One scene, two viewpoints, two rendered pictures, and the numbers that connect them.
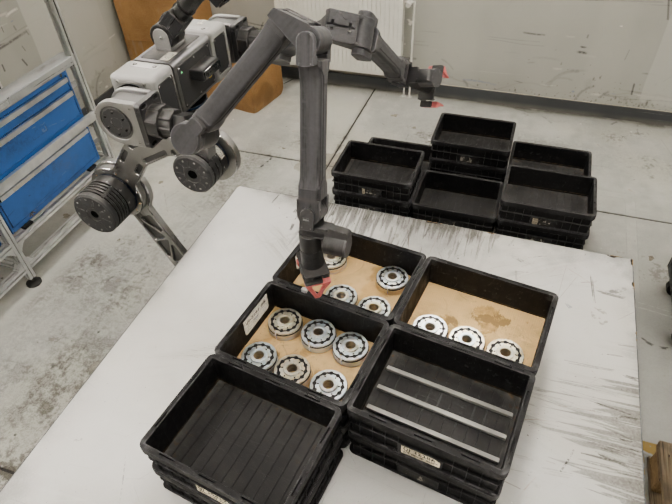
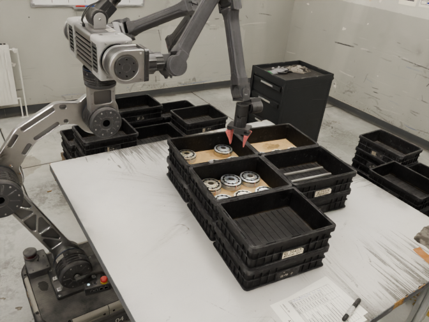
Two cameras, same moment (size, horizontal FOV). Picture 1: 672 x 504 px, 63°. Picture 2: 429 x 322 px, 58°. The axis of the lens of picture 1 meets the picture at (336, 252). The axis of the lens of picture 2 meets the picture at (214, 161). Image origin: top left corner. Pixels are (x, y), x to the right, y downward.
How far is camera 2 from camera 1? 1.52 m
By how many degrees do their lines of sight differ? 47
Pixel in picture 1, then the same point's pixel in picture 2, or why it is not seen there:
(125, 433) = (189, 294)
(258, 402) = (248, 218)
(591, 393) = not seen: hidden behind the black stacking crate
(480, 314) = (267, 147)
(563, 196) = (199, 118)
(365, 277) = (209, 156)
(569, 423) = not seen: hidden behind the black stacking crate
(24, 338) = not seen: outside the picture
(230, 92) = (196, 32)
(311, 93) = (236, 25)
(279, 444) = (279, 223)
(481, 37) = (67, 66)
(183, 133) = (177, 61)
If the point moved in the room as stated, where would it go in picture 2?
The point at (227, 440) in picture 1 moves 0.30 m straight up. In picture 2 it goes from (260, 237) to (272, 176)
